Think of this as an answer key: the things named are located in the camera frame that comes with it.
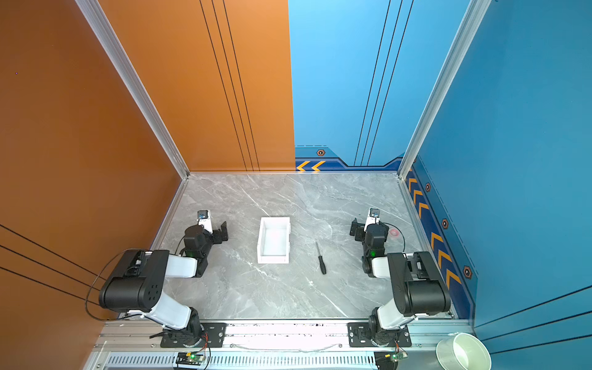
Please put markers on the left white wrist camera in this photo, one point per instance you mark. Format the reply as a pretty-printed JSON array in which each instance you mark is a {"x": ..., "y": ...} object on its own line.
[{"x": 204, "y": 220}]

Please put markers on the white rectangular plastic bin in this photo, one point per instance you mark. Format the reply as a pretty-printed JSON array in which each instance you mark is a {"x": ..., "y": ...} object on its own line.
[{"x": 273, "y": 243}]

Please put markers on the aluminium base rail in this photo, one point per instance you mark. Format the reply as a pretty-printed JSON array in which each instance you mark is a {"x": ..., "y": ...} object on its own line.
[{"x": 271, "y": 344}]

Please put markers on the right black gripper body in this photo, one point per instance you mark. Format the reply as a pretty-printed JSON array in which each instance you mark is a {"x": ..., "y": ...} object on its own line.
[{"x": 358, "y": 229}]

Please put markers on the white round bowl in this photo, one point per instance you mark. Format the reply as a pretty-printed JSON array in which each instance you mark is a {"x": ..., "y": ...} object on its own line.
[{"x": 463, "y": 352}]

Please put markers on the black handled screwdriver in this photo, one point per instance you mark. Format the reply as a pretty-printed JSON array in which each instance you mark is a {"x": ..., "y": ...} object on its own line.
[{"x": 322, "y": 264}]

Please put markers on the black mounting plate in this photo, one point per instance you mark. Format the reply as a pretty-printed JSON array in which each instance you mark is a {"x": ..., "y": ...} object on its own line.
[
  {"x": 360, "y": 335},
  {"x": 211, "y": 335}
]

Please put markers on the left green circuit board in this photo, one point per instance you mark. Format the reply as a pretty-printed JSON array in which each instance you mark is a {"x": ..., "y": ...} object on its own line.
[{"x": 190, "y": 360}]

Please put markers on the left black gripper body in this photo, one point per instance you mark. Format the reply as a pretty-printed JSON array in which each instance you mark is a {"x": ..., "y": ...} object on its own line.
[{"x": 217, "y": 232}]

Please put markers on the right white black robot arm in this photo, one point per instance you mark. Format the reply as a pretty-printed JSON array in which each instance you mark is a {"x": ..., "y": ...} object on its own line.
[{"x": 417, "y": 285}]

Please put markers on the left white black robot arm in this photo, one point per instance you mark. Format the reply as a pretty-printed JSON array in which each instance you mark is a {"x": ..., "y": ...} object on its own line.
[{"x": 136, "y": 286}]

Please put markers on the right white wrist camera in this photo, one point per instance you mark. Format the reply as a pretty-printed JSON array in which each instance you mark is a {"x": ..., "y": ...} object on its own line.
[{"x": 373, "y": 217}]

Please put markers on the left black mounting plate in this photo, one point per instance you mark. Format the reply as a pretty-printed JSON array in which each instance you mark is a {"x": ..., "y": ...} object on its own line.
[{"x": 211, "y": 335}]

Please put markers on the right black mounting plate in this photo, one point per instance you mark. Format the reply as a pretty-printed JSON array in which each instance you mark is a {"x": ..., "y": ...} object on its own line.
[{"x": 360, "y": 335}]

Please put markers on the right green circuit board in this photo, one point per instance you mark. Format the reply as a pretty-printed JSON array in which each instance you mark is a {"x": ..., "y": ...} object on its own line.
[{"x": 396, "y": 356}]

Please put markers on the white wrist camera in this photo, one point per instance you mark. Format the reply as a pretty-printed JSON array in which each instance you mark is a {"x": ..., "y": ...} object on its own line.
[
  {"x": 373, "y": 217},
  {"x": 204, "y": 220}
]

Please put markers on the green circuit board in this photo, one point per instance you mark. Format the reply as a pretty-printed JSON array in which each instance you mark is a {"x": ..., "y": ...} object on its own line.
[
  {"x": 190, "y": 360},
  {"x": 396, "y": 356}
]

